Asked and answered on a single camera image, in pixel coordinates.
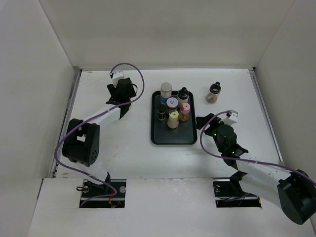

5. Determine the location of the black cap brown spice bottle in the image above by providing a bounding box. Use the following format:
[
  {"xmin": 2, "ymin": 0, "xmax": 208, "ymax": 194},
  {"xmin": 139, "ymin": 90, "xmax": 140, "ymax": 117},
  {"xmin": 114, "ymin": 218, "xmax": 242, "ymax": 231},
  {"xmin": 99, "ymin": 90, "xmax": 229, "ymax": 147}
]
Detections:
[{"xmin": 206, "ymin": 81, "xmax": 221, "ymax": 104}]

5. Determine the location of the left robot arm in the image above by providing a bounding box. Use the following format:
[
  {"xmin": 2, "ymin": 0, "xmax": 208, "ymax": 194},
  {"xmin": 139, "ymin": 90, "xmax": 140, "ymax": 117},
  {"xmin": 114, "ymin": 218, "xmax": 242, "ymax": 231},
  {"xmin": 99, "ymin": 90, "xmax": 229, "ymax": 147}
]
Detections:
[{"xmin": 62, "ymin": 78, "xmax": 137, "ymax": 197}]

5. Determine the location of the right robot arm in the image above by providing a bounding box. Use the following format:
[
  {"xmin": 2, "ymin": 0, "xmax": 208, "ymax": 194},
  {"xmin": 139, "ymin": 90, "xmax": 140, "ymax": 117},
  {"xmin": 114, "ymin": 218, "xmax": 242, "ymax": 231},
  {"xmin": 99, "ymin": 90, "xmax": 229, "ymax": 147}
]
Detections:
[{"xmin": 196, "ymin": 110, "xmax": 316, "ymax": 225}]

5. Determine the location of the black plastic tray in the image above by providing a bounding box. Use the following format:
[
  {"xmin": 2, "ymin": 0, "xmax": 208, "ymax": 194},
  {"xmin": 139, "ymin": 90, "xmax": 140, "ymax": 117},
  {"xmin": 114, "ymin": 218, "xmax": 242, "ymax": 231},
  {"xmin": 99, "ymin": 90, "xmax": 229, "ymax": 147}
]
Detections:
[{"xmin": 151, "ymin": 90, "xmax": 198, "ymax": 145}]

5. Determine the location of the pink cap spice bottle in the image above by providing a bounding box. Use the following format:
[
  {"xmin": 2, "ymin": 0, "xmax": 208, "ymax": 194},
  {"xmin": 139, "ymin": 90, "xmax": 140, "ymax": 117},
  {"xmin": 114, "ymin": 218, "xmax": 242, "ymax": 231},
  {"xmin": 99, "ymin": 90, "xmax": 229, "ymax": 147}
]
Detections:
[{"xmin": 179, "ymin": 103, "xmax": 191, "ymax": 122}]

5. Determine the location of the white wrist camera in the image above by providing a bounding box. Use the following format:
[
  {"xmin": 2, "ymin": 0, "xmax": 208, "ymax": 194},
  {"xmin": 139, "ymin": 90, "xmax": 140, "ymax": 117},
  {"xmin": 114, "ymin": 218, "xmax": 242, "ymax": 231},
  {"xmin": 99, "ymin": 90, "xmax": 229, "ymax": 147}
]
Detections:
[
  {"xmin": 222, "ymin": 110, "xmax": 238, "ymax": 126},
  {"xmin": 109, "ymin": 70, "xmax": 124, "ymax": 87}
]

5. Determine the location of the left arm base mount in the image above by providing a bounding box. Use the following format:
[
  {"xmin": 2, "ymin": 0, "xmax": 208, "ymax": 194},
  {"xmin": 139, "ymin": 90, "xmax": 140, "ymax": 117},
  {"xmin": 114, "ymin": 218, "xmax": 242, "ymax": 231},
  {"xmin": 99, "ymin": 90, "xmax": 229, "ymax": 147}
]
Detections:
[{"xmin": 76, "ymin": 176, "xmax": 127, "ymax": 209}]

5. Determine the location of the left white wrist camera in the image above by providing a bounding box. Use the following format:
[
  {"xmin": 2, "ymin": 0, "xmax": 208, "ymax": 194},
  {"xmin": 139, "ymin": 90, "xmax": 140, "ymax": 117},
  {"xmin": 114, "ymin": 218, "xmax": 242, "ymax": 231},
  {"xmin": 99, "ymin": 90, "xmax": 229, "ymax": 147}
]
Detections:
[{"xmin": 109, "ymin": 70, "xmax": 124, "ymax": 87}]

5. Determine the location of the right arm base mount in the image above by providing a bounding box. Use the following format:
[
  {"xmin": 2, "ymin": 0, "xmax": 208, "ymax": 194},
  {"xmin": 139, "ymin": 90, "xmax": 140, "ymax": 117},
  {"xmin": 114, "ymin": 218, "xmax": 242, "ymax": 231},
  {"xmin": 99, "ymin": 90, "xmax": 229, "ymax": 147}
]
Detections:
[{"xmin": 213, "ymin": 171, "xmax": 261, "ymax": 208}]

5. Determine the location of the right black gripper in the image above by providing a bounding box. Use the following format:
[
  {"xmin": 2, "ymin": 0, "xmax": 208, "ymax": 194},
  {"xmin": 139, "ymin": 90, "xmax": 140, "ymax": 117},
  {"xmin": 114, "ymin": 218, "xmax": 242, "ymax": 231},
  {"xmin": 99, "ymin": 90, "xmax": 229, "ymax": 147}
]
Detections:
[{"xmin": 196, "ymin": 113, "xmax": 232, "ymax": 153}]

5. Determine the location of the black cap white bottle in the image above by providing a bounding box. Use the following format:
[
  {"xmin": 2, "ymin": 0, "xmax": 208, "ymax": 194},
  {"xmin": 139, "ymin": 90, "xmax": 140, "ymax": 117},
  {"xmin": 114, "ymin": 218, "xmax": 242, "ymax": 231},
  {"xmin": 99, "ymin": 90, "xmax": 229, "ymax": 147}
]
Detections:
[{"xmin": 177, "ymin": 87, "xmax": 190, "ymax": 108}]

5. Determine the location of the yellow cap spice bottle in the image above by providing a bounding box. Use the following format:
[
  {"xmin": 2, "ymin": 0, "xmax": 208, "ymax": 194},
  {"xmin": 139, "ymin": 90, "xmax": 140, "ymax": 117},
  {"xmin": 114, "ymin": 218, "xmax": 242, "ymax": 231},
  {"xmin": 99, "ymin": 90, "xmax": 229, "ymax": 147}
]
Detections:
[{"xmin": 167, "ymin": 111, "xmax": 179, "ymax": 129}]

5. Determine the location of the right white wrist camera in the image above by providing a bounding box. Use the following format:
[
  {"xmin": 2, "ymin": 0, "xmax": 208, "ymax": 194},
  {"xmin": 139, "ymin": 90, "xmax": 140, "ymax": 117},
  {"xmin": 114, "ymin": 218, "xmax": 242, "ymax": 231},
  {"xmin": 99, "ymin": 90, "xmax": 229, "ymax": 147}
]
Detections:
[{"xmin": 222, "ymin": 110, "xmax": 238, "ymax": 126}]

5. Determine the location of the red label lid jar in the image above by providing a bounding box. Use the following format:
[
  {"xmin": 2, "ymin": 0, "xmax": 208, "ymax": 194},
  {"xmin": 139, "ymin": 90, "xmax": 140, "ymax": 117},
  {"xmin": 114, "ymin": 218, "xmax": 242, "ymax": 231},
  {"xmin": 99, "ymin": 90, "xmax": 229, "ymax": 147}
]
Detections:
[{"xmin": 166, "ymin": 97, "xmax": 178, "ymax": 115}]

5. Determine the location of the silver lid blue-label jar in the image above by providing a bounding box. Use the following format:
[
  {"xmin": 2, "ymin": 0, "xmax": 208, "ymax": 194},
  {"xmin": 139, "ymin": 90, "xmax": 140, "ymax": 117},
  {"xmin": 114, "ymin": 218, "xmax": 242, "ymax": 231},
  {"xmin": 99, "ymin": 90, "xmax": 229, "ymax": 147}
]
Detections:
[{"xmin": 160, "ymin": 82, "xmax": 172, "ymax": 105}]

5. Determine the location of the small dark pepper bottle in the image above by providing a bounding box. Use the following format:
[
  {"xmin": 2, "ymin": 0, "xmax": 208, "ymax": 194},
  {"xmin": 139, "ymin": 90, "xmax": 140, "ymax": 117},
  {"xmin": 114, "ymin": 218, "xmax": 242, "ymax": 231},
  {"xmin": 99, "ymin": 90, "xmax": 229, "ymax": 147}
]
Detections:
[{"xmin": 157, "ymin": 104, "xmax": 166, "ymax": 121}]

